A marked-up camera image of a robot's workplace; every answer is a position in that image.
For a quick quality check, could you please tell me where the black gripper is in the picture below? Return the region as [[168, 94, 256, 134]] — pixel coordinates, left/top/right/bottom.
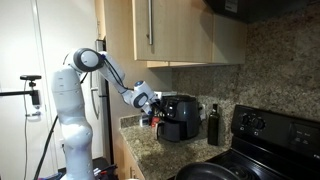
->
[[151, 100, 165, 116]]

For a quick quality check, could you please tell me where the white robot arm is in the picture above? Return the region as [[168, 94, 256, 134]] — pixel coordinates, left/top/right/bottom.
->
[[51, 48, 160, 180]]

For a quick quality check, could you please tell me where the black air fryer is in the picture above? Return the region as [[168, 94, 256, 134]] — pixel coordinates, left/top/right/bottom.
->
[[156, 95, 200, 142]]

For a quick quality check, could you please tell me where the red and white container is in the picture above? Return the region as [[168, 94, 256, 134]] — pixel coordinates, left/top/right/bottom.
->
[[150, 116, 160, 131]]

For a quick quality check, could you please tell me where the dark olive oil bottle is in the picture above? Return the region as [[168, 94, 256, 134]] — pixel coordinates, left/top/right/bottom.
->
[[207, 104, 220, 146]]

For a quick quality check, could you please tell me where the stainless steel refrigerator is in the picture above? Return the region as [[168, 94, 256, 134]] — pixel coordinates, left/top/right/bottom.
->
[[89, 39, 114, 164]]

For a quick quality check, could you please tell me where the wooden base cabinet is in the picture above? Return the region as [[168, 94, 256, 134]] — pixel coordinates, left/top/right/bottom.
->
[[112, 115, 144, 180]]

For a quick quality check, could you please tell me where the light wood upper cabinet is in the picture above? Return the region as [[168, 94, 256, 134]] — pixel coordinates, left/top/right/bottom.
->
[[132, 0, 247, 68]]

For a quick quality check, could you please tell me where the black frying pan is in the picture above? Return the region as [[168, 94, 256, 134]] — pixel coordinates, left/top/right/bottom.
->
[[175, 162, 240, 180]]

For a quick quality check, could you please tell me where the black electric stove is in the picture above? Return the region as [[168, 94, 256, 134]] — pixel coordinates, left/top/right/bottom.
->
[[166, 104, 320, 180]]

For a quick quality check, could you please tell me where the black range hood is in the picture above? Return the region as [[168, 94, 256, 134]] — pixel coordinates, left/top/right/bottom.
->
[[203, 0, 320, 24]]

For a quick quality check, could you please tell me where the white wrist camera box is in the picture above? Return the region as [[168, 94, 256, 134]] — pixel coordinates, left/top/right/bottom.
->
[[142, 104, 152, 115]]

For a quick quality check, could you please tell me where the silver cabinet handle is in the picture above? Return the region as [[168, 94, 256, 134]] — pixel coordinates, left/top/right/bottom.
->
[[148, 0, 154, 45]]

